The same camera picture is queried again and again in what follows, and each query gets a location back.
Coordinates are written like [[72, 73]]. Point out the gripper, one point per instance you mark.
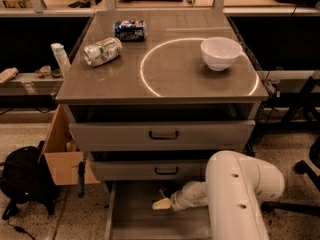
[[176, 200]]

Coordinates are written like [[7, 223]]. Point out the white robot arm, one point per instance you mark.
[[235, 185]]

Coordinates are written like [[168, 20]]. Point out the grey middle drawer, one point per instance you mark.
[[149, 170]]

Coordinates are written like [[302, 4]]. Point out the grey drawer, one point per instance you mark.
[[152, 136], [131, 217], [149, 170]]

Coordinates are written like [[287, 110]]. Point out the grey bottom drawer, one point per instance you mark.
[[131, 217]]

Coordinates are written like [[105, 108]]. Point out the grey top drawer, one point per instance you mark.
[[152, 136]]

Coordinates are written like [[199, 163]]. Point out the grey drawer cabinet counter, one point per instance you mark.
[[166, 68]]

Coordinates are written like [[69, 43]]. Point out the blue pepsi can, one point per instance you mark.
[[130, 30]]

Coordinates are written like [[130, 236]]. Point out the brown cardboard box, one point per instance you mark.
[[62, 155]]

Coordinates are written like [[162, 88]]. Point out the black backpack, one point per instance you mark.
[[26, 177]]

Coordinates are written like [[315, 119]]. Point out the white ceramic bowl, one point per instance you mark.
[[219, 53]]

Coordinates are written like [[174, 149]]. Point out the small round tape rolls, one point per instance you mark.
[[46, 71]]

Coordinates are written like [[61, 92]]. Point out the white plastic bottle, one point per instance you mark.
[[61, 58]]

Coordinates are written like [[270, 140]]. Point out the beige block on shelf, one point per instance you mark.
[[8, 74]]

